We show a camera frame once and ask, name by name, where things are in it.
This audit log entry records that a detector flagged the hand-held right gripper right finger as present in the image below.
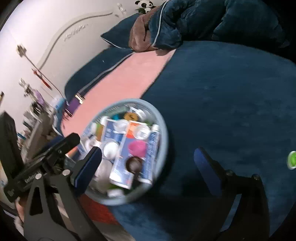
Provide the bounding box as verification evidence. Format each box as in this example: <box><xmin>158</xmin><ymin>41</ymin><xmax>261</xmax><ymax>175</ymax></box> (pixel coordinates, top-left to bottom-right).
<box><xmin>194</xmin><ymin>147</ymin><xmax>270</xmax><ymax>241</ymax></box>

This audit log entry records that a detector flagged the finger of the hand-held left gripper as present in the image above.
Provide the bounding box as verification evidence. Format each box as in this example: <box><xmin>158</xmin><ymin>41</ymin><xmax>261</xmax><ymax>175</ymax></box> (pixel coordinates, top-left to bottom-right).
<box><xmin>43</xmin><ymin>133</ymin><xmax>80</xmax><ymax>163</ymax></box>

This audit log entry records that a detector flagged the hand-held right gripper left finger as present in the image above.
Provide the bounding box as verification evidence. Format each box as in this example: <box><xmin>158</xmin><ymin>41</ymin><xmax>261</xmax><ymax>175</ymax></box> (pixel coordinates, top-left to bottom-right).
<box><xmin>23</xmin><ymin>146</ymin><xmax>108</xmax><ymax>241</ymax></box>

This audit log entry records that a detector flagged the white threaded lid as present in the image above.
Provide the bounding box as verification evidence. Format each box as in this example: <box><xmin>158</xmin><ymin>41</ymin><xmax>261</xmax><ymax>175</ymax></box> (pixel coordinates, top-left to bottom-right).
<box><xmin>94</xmin><ymin>160</ymin><xmax>114</xmax><ymax>186</ymax></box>

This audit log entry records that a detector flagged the large white lid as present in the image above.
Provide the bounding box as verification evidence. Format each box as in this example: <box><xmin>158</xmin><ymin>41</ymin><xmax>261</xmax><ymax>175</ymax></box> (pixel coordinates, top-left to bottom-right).
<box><xmin>103</xmin><ymin>142</ymin><xmax>120</xmax><ymax>160</ymax></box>

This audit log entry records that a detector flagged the pink plastic cap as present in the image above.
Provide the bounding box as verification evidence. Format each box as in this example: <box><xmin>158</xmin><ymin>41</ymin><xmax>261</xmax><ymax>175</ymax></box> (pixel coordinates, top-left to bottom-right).
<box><xmin>128</xmin><ymin>140</ymin><xmax>148</xmax><ymax>158</ymax></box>

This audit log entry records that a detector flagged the pale perforated plastic basket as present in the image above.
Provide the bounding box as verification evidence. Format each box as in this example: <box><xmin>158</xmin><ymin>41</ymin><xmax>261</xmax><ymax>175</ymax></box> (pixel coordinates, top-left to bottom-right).
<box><xmin>77</xmin><ymin>98</ymin><xmax>169</xmax><ymax>206</ymax></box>

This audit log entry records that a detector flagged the white cap with dotted print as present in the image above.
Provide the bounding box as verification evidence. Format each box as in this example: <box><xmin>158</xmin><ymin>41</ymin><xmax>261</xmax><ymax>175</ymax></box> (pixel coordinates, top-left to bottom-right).
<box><xmin>134</xmin><ymin>125</ymin><xmax>151</xmax><ymax>140</ymax></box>

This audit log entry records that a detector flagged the light green cap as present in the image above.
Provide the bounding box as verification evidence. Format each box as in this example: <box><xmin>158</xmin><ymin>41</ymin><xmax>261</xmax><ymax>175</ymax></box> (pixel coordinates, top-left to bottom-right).
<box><xmin>287</xmin><ymin>151</ymin><xmax>296</xmax><ymax>170</ymax></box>

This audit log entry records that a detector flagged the blue toothpaste box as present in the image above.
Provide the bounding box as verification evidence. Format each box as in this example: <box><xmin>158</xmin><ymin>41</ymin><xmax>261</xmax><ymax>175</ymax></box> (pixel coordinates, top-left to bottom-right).
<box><xmin>109</xmin><ymin>120</ymin><xmax>148</xmax><ymax>189</ymax></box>
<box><xmin>100</xmin><ymin>118</ymin><xmax>130</xmax><ymax>149</ymax></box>

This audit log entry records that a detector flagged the cluttered side table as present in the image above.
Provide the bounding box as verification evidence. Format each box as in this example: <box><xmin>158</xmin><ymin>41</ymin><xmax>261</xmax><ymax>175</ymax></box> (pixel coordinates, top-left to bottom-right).
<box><xmin>17</xmin><ymin>79</ymin><xmax>60</xmax><ymax>151</ymax></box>

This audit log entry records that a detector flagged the purple box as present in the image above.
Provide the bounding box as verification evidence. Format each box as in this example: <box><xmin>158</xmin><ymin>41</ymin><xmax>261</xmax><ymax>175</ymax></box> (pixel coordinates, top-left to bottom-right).
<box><xmin>66</xmin><ymin>94</ymin><xmax>85</xmax><ymax>116</ymax></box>

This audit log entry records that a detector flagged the blue and white bottle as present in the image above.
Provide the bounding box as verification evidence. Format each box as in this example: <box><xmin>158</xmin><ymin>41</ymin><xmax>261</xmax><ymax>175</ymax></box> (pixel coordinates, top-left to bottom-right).
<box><xmin>52</xmin><ymin>96</ymin><xmax>66</xmax><ymax>112</ymax></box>

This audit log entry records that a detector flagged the blue white toothpaste tube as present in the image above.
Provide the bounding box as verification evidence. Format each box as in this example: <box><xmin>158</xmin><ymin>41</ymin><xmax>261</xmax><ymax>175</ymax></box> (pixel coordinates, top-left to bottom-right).
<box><xmin>139</xmin><ymin>124</ymin><xmax>160</xmax><ymax>184</ymax></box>

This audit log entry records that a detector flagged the dark blue plush blanket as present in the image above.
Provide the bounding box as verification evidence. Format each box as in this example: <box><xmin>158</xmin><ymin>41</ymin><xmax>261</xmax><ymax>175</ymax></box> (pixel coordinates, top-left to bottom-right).
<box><xmin>109</xmin><ymin>40</ymin><xmax>296</xmax><ymax>241</ymax></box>

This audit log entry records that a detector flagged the flat dark blue piped pillow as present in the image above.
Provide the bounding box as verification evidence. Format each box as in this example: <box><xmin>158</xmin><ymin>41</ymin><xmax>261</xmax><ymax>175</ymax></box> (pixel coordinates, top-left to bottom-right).
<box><xmin>63</xmin><ymin>47</ymin><xmax>134</xmax><ymax>102</ymax></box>

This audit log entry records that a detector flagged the pink bed sheet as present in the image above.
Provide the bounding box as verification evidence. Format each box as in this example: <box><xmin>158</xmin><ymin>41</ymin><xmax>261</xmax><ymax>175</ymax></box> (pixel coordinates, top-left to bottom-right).
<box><xmin>60</xmin><ymin>50</ymin><xmax>176</xmax><ymax>137</ymax></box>

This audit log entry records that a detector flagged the brown pillow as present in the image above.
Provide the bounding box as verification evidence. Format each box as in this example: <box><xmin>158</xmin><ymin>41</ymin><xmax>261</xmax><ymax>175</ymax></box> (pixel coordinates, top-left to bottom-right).
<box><xmin>129</xmin><ymin>6</ymin><xmax>178</xmax><ymax>52</ymax></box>

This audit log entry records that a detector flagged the teal plush comforter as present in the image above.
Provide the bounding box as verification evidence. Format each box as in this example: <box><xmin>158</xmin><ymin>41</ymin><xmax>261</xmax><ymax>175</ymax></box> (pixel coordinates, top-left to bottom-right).
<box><xmin>148</xmin><ymin>0</ymin><xmax>289</xmax><ymax>49</ymax></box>

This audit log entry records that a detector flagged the panda plush toy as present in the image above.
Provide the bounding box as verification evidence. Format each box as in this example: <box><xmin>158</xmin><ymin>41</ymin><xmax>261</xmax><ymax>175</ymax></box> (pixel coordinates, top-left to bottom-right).
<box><xmin>135</xmin><ymin>0</ymin><xmax>154</xmax><ymax>14</ymax></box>

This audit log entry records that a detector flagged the red string wall ornament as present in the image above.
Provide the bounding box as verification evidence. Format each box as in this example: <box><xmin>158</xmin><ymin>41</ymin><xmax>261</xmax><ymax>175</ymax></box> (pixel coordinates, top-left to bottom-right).
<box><xmin>17</xmin><ymin>44</ymin><xmax>65</xmax><ymax>95</ymax></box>

